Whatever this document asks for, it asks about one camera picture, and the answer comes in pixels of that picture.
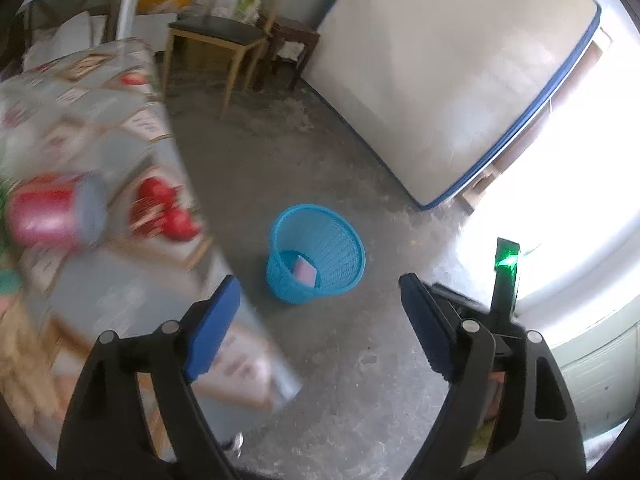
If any red soda can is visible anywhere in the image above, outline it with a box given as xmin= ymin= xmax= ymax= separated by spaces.
xmin=6 ymin=172 xmax=107 ymax=252

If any pink trash in basket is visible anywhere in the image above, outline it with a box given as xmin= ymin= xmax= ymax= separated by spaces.
xmin=293 ymin=256 xmax=318 ymax=288

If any blue plastic waste basket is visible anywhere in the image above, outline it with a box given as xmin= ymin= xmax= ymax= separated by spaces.
xmin=266 ymin=204 xmax=367 ymax=304

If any white mattress blue trim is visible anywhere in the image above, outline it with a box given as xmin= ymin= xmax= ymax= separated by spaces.
xmin=305 ymin=0 xmax=601 ymax=209

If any fruit pattern tablecloth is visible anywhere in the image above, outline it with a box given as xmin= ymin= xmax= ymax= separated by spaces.
xmin=0 ymin=37 xmax=304 ymax=461

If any dark wooden side table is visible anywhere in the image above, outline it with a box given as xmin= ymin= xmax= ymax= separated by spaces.
xmin=253 ymin=16 xmax=320 ymax=91

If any wooden chair black seat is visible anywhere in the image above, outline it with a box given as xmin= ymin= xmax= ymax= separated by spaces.
xmin=162 ymin=0 xmax=281 ymax=116

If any green white carton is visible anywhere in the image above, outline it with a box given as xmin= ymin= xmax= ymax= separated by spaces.
xmin=231 ymin=0 xmax=262 ymax=25

